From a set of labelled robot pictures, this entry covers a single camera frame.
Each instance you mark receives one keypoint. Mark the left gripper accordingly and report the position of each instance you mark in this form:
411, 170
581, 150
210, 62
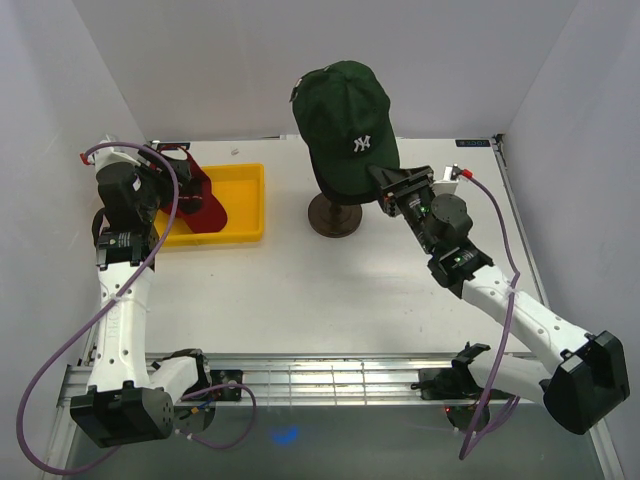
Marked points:
163, 178

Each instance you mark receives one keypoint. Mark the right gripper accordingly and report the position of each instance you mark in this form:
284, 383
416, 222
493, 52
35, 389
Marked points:
397, 187

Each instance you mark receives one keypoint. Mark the black cap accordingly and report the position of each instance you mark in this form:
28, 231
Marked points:
340, 198

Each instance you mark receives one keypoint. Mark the red cap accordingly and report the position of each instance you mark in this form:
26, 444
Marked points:
197, 205

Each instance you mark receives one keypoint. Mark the dark green cap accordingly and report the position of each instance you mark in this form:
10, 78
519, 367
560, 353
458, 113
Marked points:
343, 115

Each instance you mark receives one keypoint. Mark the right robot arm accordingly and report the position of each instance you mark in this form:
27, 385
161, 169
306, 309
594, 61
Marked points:
579, 377

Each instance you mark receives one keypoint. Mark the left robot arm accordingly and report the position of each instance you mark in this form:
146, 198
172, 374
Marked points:
126, 401

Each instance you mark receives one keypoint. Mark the beige mannequin head stand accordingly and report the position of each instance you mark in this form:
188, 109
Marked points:
333, 220

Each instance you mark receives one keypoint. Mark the yellow plastic tray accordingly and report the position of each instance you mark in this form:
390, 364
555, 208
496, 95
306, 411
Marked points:
241, 190

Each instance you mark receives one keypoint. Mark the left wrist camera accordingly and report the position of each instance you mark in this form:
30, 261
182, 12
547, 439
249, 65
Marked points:
109, 155

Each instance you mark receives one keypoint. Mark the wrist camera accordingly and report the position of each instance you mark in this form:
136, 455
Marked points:
109, 155
448, 184

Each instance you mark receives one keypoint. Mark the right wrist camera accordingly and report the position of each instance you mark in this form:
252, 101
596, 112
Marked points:
448, 184

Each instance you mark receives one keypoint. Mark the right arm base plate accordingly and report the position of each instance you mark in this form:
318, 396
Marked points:
445, 384

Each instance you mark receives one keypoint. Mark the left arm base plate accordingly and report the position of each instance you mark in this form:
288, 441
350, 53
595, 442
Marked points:
230, 379

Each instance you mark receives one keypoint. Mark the aluminium frame rail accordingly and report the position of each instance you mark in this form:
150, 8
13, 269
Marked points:
335, 381

